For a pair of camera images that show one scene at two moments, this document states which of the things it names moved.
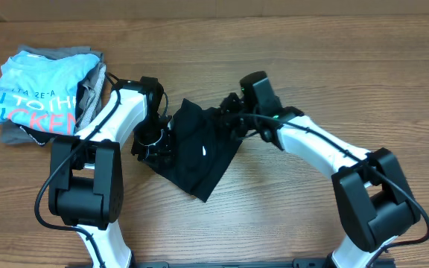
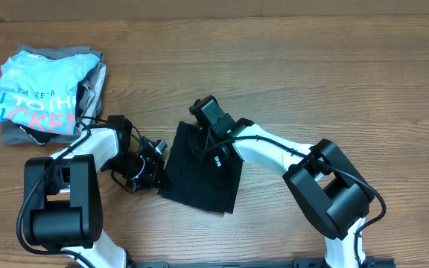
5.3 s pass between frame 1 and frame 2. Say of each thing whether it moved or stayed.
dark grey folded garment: stayed
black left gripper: moved
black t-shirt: moved
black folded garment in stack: stayed
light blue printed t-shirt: stayed
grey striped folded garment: stayed
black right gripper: moved
